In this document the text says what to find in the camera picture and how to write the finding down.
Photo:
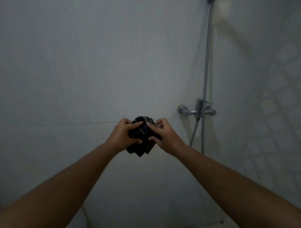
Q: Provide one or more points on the person's right hand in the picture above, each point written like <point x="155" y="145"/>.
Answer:
<point x="168" y="138"/>

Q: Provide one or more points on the person's left hand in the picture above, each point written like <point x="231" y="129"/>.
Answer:
<point x="122" y="136"/>

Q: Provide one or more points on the dark checked cloth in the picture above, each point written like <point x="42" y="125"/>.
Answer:
<point x="141" y="138"/>

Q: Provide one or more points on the person's left forearm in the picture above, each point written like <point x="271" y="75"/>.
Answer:
<point x="54" y="190"/>

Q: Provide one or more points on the person's right forearm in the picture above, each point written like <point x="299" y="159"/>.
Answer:
<point x="235" y="190"/>

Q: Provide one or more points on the chrome shower mixer tap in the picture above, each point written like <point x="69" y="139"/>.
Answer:
<point x="198" y="110"/>

